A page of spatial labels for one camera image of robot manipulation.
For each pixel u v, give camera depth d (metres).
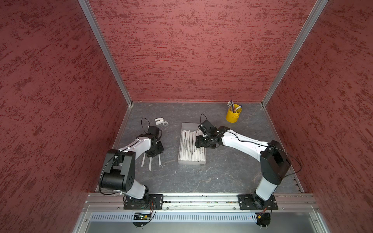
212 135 0.70
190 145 0.95
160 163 0.87
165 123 1.07
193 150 0.92
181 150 0.92
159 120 1.07
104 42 0.84
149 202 0.73
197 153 0.90
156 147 0.83
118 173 0.45
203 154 0.90
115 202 0.76
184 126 1.01
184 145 0.93
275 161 0.46
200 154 0.90
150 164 0.87
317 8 0.71
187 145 0.94
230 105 0.97
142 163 0.87
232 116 1.03
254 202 0.67
